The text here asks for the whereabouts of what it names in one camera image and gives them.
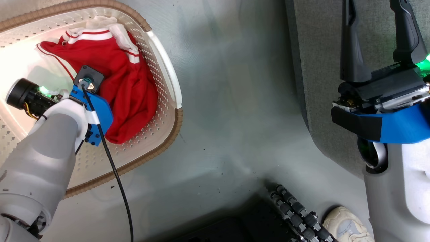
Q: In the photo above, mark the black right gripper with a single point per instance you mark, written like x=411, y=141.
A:
x=386, y=90

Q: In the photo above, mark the red and white garment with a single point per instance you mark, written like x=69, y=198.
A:
x=124, y=84

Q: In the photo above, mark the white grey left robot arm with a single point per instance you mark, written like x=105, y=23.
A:
x=37, y=168

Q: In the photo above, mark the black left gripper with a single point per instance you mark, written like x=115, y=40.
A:
x=30, y=97

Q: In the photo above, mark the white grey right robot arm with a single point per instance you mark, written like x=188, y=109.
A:
x=399, y=195

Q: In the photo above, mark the white plastic laundry basket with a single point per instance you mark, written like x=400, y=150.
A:
x=161, y=67

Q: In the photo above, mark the grey fabric sofa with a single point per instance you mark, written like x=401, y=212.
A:
x=319, y=84

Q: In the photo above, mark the white sneaker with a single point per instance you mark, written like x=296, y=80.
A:
x=347, y=225

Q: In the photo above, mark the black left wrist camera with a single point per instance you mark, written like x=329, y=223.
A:
x=89, y=77

